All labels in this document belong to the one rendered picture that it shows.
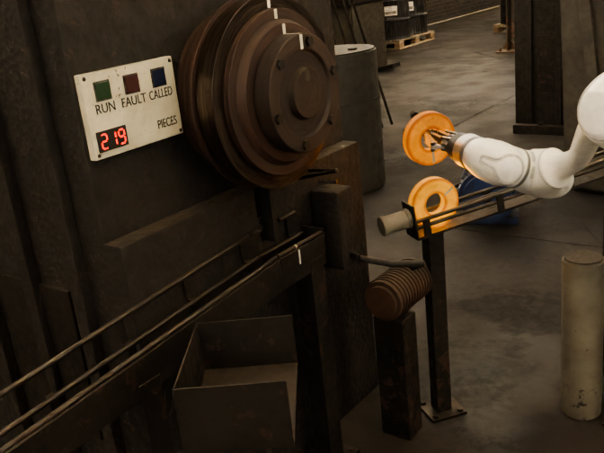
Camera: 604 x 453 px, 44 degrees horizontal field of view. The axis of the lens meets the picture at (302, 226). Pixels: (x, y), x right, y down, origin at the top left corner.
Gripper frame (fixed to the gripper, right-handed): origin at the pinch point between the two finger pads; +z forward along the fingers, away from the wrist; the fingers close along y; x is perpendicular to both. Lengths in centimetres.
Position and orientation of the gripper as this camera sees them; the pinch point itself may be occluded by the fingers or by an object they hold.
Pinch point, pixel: (429, 132)
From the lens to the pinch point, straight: 218.9
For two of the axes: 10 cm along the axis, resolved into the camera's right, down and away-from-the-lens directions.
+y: 9.4, -2.0, 2.7
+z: -3.2, -3.3, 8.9
